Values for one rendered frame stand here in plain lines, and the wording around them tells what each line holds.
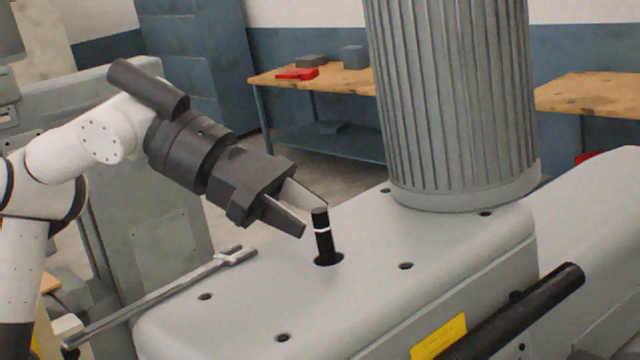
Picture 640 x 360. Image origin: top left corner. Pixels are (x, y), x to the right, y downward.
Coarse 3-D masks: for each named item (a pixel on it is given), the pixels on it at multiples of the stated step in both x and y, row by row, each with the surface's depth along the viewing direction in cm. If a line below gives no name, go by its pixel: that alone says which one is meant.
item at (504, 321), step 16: (560, 272) 89; (576, 272) 90; (528, 288) 87; (544, 288) 87; (560, 288) 88; (576, 288) 90; (512, 304) 85; (528, 304) 85; (544, 304) 86; (496, 320) 82; (512, 320) 82; (528, 320) 84; (464, 336) 81; (480, 336) 80; (496, 336) 81; (512, 336) 82; (448, 352) 78; (464, 352) 78; (480, 352) 79; (496, 352) 81
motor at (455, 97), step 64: (384, 0) 84; (448, 0) 81; (512, 0) 84; (384, 64) 88; (448, 64) 84; (512, 64) 86; (384, 128) 94; (448, 128) 87; (512, 128) 88; (448, 192) 90; (512, 192) 90
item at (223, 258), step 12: (228, 252) 90; (240, 252) 89; (252, 252) 89; (204, 264) 88; (216, 264) 87; (228, 264) 88; (192, 276) 85; (204, 276) 86; (168, 288) 84; (180, 288) 84; (144, 300) 82; (156, 300) 82; (120, 312) 80; (132, 312) 80; (96, 324) 79; (108, 324) 79; (72, 336) 77; (84, 336) 77; (72, 348) 76
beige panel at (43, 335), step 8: (40, 296) 240; (40, 304) 241; (40, 312) 241; (40, 320) 242; (48, 320) 243; (40, 328) 242; (48, 328) 244; (32, 336) 240; (40, 336) 242; (48, 336) 244; (32, 344) 241; (40, 344) 243; (48, 344) 245; (56, 344) 246; (40, 352) 243; (48, 352) 245; (56, 352) 247
